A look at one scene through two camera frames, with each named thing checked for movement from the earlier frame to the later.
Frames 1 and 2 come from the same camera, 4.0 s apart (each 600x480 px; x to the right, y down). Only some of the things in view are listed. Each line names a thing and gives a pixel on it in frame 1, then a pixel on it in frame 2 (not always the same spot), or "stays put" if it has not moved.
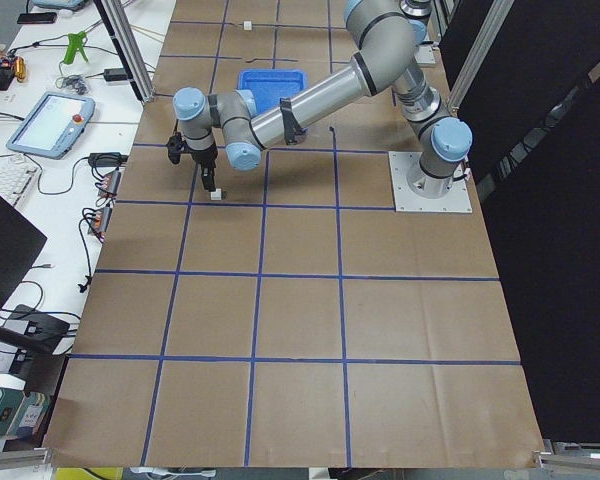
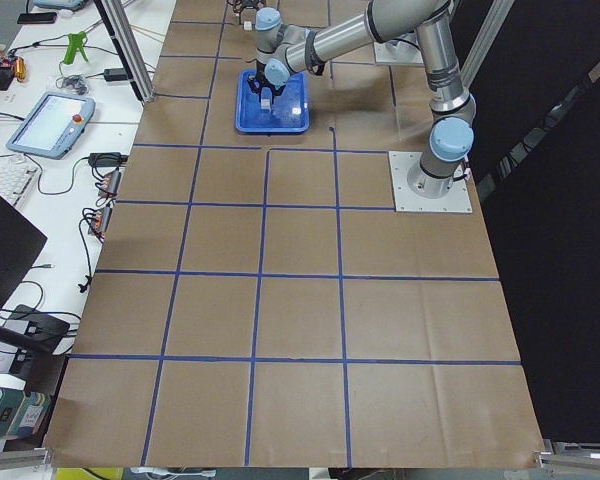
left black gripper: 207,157 to 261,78
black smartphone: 37,18 stays put
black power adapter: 115,74 stays put
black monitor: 9,247 stays put
